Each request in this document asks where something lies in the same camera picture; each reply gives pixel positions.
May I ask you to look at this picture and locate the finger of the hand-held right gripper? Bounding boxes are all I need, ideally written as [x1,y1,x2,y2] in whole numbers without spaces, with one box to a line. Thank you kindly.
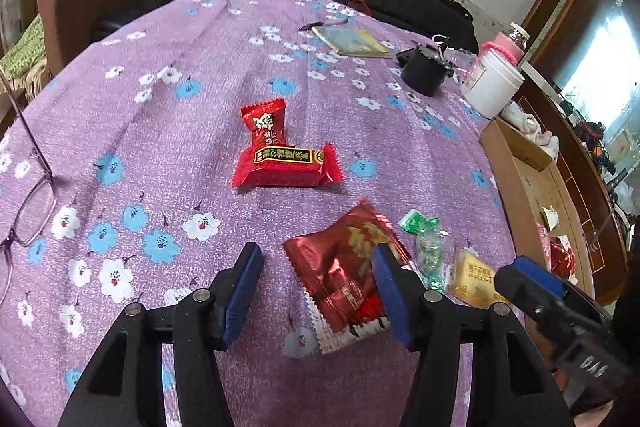
[514,256,608,323]
[494,264,576,333]

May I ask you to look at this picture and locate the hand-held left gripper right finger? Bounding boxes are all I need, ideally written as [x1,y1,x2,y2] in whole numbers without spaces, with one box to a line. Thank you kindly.
[371,244,576,427]

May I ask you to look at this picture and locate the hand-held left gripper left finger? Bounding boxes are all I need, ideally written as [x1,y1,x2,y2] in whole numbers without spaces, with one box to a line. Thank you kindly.
[57,243,264,427]

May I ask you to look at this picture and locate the yellow cracker packet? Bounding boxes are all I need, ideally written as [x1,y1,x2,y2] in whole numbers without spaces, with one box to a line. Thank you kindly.
[446,247,511,308]

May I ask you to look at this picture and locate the green candy packet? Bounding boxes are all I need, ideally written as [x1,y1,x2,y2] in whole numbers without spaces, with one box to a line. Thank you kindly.
[398,208,453,293]

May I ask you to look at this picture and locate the dark red foil packet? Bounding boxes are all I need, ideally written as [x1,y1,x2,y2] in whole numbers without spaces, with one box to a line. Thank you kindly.
[282,197,412,355]

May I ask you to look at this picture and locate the shallow cardboard box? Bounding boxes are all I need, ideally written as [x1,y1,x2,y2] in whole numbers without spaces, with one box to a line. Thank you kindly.
[480,117,628,305]

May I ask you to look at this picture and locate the long red candy packet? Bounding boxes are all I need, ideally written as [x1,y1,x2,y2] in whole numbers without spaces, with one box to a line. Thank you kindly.
[231,144,345,190]

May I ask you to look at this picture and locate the small red candy packet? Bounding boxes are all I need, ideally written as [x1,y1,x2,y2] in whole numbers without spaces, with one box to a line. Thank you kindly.
[240,98,290,152]

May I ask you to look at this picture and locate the shiny red candy packet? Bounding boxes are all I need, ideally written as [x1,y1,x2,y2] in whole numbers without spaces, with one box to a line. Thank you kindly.
[550,242,577,284]

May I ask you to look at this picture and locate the pink and white packet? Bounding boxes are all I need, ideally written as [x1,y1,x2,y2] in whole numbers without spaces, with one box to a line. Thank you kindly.
[536,223,552,273]

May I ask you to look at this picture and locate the row of small shelf things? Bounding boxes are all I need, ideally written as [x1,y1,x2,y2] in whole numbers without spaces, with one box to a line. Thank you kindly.
[562,97,640,228]

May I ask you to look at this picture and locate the white and pink cloth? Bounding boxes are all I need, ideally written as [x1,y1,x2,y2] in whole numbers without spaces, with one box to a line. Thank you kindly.
[502,99,560,158]

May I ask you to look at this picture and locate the white plastic jar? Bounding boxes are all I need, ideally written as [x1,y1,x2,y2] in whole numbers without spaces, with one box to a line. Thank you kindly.
[462,52,526,120]

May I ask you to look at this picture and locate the clear plastic bag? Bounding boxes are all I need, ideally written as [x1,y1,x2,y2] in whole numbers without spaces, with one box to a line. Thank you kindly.
[445,47,479,84]

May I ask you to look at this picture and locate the eyeglasses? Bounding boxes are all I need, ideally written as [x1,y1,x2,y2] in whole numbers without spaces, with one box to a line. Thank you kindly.
[0,67,58,308]

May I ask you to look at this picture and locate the black cylinder container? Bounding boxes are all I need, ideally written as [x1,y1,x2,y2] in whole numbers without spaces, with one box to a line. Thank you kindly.
[401,44,448,98]

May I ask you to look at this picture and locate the bottle with pink sleeve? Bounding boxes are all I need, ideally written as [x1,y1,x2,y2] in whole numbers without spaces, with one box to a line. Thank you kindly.
[477,22,530,68]

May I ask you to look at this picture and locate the wood framed glass pane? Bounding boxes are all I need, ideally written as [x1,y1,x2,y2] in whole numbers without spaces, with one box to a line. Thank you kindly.
[520,0,640,118]

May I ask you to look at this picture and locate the small notebook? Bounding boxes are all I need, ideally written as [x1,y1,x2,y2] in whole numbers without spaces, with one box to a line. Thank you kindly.
[311,25,393,58]

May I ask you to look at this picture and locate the black pen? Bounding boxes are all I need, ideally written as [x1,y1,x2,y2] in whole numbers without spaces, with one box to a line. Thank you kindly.
[299,20,348,32]

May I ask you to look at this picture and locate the green knitted cloth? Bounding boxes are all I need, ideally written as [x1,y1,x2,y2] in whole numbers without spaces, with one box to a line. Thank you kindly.
[0,14,51,95]

